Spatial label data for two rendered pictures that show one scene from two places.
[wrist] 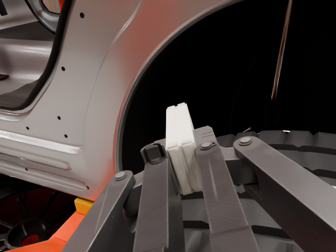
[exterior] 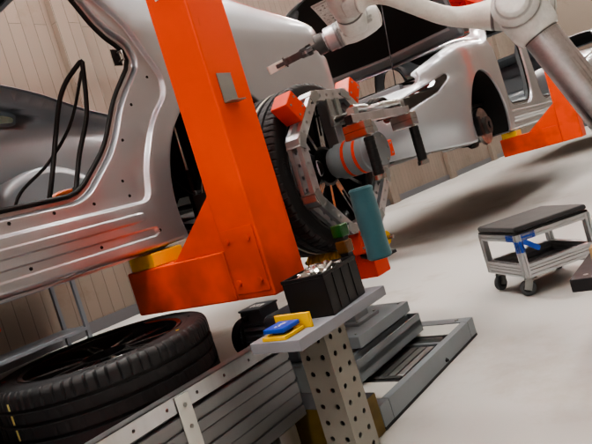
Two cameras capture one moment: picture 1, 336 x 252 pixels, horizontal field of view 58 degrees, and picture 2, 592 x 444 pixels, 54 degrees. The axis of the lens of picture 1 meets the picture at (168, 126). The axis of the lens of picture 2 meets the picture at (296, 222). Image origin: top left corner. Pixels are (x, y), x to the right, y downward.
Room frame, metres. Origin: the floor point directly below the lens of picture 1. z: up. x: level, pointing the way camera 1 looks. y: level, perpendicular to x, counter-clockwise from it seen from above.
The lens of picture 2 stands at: (-0.27, 2.13, 0.80)
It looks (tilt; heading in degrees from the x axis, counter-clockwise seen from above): 3 degrees down; 284
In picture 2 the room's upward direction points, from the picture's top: 17 degrees counter-clockwise
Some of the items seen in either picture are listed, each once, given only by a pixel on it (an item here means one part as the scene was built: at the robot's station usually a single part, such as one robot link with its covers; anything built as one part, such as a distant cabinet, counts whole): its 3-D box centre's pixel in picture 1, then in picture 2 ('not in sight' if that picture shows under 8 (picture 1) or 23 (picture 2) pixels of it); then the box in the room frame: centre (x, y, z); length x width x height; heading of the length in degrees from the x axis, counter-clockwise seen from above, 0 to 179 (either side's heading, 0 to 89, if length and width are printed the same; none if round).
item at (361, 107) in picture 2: not in sight; (340, 106); (-0.03, 0.07, 1.03); 0.19 x 0.18 x 0.11; 155
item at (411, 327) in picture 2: not in sight; (354, 347); (0.21, -0.10, 0.13); 0.50 x 0.36 x 0.10; 65
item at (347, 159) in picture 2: not in sight; (358, 155); (-0.03, -0.04, 0.85); 0.21 x 0.14 x 0.14; 155
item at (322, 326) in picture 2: not in sight; (322, 317); (0.12, 0.58, 0.44); 0.43 x 0.17 x 0.03; 65
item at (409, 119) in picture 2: not in sight; (403, 121); (-0.22, -0.14, 0.93); 0.09 x 0.05 x 0.05; 155
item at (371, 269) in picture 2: not in sight; (361, 254); (0.07, -0.08, 0.48); 0.16 x 0.12 x 0.17; 155
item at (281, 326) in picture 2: not in sight; (281, 329); (0.20, 0.73, 0.47); 0.07 x 0.07 x 0.02; 65
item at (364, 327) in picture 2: not in sight; (346, 298); (0.19, -0.14, 0.32); 0.40 x 0.30 x 0.28; 65
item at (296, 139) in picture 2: not in sight; (342, 160); (0.04, -0.07, 0.85); 0.54 x 0.07 x 0.54; 65
